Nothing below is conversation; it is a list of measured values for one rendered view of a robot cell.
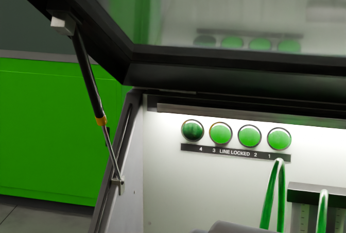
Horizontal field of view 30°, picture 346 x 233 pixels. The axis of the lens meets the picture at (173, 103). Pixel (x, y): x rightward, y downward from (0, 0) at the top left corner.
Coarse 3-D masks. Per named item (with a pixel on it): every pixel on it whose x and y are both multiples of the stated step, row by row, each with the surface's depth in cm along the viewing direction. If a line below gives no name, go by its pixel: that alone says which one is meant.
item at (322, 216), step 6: (324, 192) 107; (324, 198) 105; (324, 204) 104; (318, 210) 103; (324, 210) 103; (318, 216) 102; (324, 216) 102; (318, 222) 101; (324, 222) 101; (318, 228) 100; (324, 228) 100
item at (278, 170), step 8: (280, 160) 109; (272, 168) 106; (280, 168) 115; (272, 176) 103; (280, 176) 119; (272, 184) 102; (280, 184) 121; (272, 192) 100; (280, 192) 122; (264, 200) 100; (272, 200) 100; (280, 200) 123; (264, 208) 98; (280, 208) 124; (264, 216) 97; (280, 216) 125; (264, 224) 96; (280, 224) 126
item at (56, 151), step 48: (0, 0) 370; (0, 48) 378; (48, 48) 370; (0, 96) 388; (48, 96) 379; (0, 144) 397; (48, 144) 388; (96, 144) 380; (0, 192) 408; (48, 192) 398; (96, 192) 389
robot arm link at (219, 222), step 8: (216, 224) 42; (224, 224) 43; (232, 224) 43; (240, 224) 43; (208, 232) 42; (216, 232) 42; (224, 232) 42; (232, 232) 42; (240, 232) 41; (248, 232) 41; (256, 232) 41; (264, 232) 41; (272, 232) 42; (280, 232) 42
